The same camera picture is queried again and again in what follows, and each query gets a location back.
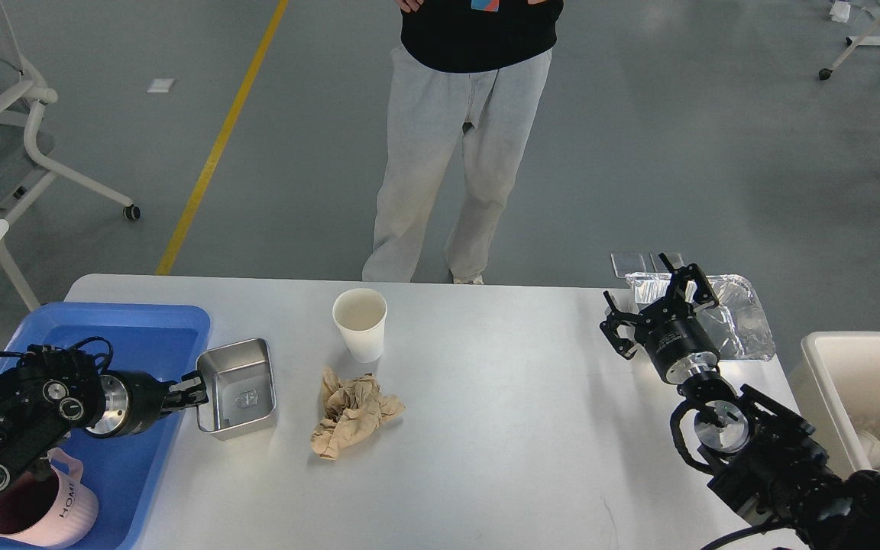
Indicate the white plastic bin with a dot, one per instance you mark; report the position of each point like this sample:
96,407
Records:
836,385

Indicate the pink ceramic mug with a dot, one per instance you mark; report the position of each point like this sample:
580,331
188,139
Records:
52,513

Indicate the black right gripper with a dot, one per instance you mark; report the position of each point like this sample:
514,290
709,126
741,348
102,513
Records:
677,344

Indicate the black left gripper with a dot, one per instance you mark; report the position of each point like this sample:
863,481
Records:
135,400

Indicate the clear plastic lid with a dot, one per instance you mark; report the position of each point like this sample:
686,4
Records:
625,264

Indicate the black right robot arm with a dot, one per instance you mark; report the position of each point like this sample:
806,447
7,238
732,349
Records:
761,456

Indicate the blue plastic tray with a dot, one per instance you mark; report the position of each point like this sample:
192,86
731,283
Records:
161,340

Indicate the stainless steel rectangular container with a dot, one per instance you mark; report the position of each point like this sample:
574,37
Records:
241,398

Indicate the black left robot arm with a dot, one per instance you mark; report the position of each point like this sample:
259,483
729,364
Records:
52,391

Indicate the aluminium foil tray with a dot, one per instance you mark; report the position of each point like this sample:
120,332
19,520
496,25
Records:
738,327

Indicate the crumpled brown paper napkin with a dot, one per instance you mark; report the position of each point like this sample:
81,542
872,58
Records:
353,410

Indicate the person in grey trousers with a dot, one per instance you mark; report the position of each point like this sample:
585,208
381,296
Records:
466,74

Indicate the white paper cup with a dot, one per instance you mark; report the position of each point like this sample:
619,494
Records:
360,315

